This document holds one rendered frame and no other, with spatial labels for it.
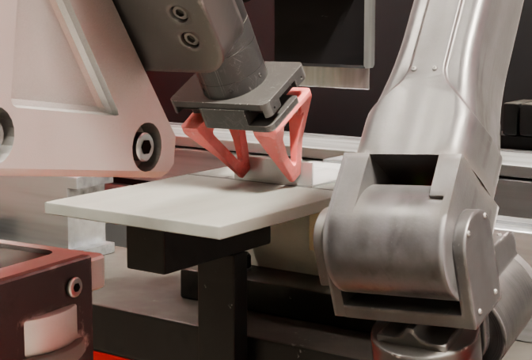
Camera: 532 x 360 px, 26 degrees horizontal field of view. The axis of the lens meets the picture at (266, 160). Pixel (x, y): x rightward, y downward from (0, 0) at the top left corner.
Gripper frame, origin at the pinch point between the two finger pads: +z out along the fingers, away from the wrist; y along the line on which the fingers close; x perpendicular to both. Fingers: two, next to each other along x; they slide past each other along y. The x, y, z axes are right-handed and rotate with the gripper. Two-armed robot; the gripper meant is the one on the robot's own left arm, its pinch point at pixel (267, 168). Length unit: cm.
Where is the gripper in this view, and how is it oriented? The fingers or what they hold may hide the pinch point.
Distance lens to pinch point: 101.9
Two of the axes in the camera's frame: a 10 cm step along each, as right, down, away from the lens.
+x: -5.0, 5.9, -6.4
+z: 3.0, 8.1, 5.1
